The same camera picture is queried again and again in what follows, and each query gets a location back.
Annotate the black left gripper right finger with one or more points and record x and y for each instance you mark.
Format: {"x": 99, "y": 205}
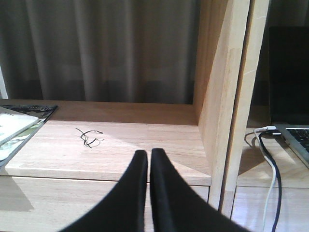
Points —
{"x": 176, "y": 207}

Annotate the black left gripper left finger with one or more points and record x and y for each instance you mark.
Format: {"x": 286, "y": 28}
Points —
{"x": 122, "y": 209}

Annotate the wooden shelf desk unit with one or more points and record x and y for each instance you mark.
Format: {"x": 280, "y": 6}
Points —
{"x": 81, "y": 151}

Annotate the magazine stack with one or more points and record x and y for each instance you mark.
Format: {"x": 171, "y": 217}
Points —
{"x": 18, "y": 123}

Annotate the grey curtain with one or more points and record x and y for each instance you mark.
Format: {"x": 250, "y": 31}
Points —
{"x": 99, "y": 50}

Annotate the grey laptop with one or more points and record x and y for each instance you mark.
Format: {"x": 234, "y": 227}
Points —
{"x": 289, "y": 86}

